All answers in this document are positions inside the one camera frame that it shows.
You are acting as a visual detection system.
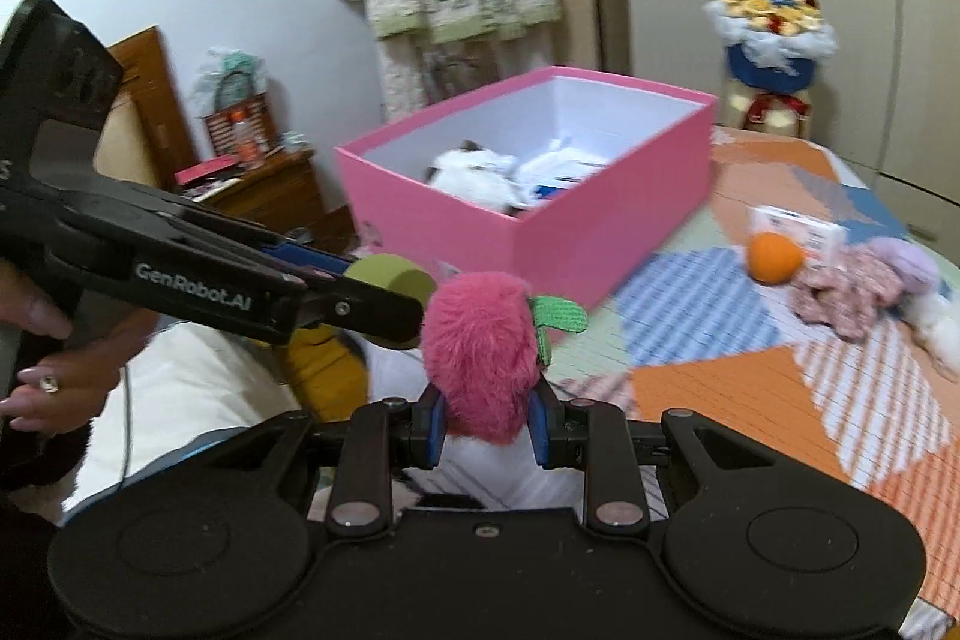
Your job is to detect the purple plush toy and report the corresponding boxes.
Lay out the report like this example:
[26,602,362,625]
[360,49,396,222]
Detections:
[866,235,942,304]

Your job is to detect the wooden nightstand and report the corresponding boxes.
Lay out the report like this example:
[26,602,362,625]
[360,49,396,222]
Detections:
[172,149,353,244]

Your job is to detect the yellow flower bouquet blue wrap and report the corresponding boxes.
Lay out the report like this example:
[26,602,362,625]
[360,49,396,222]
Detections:
[701,0,837,135]

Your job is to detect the person's left hand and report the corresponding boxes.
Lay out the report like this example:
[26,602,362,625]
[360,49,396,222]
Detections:
[0,257,162,435]

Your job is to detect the pink floral cloth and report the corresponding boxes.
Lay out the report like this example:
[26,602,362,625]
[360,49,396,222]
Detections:
[795,250,905,341]

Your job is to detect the colourful patchwork bed quilt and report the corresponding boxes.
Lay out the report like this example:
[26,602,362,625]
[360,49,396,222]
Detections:
[540,126,960,640]

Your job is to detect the pink fuzzy fruit plush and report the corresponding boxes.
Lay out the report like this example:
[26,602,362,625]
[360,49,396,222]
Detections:
[420,272,590,446]

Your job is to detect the small white pink wipes pack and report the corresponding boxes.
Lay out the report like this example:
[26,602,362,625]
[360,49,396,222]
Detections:
[750,205,845,270]

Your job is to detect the brown basket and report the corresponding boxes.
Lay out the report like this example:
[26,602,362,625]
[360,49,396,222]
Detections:
[202,85,280,169]

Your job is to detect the green plush ball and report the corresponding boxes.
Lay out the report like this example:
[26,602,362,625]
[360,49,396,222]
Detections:
[343,254,437,352]

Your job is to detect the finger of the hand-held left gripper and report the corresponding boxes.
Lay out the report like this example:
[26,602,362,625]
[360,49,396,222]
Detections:
[255,239,353,283]
[296,276,426,348]

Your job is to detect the pink cardboard box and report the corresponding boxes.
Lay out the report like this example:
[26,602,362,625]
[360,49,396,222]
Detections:
[334,66,719,311]

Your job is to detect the blue white wet wipes pack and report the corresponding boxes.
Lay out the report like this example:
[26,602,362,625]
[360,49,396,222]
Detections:
[517,137,612,206]

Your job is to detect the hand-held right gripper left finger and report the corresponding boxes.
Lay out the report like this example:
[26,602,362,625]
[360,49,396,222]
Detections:
[225,385,451,532]

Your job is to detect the orange plush ball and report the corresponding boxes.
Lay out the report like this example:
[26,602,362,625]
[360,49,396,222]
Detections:
[746,231,802,285]

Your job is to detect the wooden headboard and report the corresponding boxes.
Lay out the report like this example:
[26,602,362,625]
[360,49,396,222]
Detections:
[97,26,200,191]

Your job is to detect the red flat box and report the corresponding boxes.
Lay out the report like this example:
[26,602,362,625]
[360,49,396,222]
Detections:
[174,156,241,188]

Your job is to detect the white bedding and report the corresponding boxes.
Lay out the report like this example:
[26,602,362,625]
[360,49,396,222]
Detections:
[64,317,376,513]

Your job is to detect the white brown panda plush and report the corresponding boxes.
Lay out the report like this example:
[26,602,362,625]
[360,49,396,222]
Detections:
[427,141,537,214]

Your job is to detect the white fluffy pants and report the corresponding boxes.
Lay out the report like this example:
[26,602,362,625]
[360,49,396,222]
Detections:
[375,29,541,116]

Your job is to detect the white green plastic bag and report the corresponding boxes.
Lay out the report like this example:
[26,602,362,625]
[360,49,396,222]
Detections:
[187,47,267,109]

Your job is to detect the yellow container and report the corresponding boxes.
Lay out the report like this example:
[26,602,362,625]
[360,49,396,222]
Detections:
[289,325,365,420]

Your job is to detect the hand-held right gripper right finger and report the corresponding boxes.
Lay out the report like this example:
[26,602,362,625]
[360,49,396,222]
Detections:
[525,377,781,532]

